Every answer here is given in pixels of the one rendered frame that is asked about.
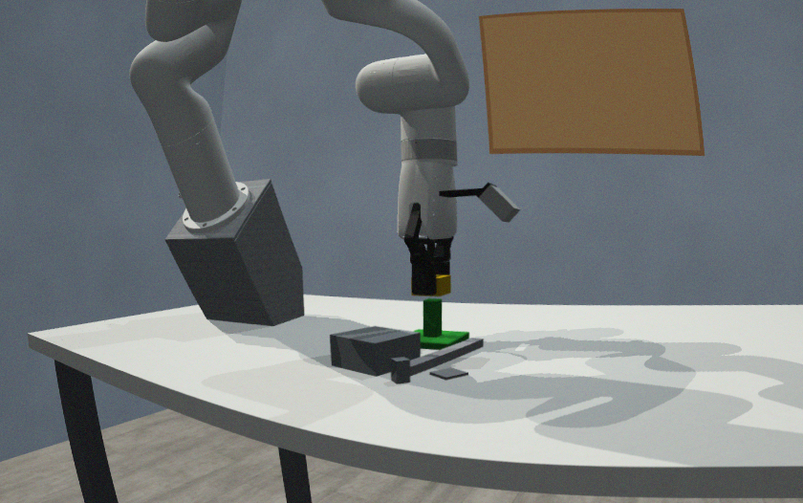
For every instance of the dark grey long bar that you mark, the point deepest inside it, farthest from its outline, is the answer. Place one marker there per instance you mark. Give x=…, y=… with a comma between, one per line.
x=450, y=353

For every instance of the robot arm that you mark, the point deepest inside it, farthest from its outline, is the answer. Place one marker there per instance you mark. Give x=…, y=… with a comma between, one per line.
x=162, y=72

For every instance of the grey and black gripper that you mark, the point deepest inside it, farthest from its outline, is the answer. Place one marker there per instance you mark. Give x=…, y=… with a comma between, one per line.
x=422, y=213

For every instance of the yellow square nut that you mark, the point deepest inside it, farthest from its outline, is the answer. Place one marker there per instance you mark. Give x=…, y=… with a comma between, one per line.
x=443, y=285

